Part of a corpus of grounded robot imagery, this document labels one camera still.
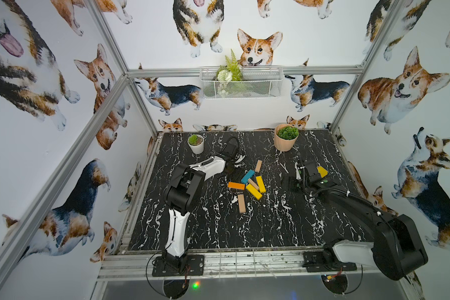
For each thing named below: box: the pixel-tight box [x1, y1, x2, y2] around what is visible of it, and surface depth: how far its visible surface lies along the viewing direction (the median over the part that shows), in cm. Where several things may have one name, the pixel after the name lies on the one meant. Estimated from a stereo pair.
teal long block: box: [240, 169, 255, 185], surface depth 101 cm
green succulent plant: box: [276, 125, 300, 140], surface depth 107 cm
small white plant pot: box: [187, 134, 205, 155], surface depth 109 cm
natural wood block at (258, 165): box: [255, 160, 263, 174], surface depth 106 cm
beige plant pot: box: [273, 123, 300, 152], surface depth 106 cm
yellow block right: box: [255, 175, 267, 194], surface depth 98 cm
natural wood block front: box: [237, 194, 247, 214], surface depth 92 cm
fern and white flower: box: [216, 48, 244, 97], surface depth 85 cm
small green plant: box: [188, 134, 199, 146], surface depth 108 cm
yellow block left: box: [246, 183, 263, 200], surface depth 96 cm
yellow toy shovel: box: [316, 165, 329, 179], surface depth 105 cm
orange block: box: [227, 181, 246, 190], surface depth 97 cm
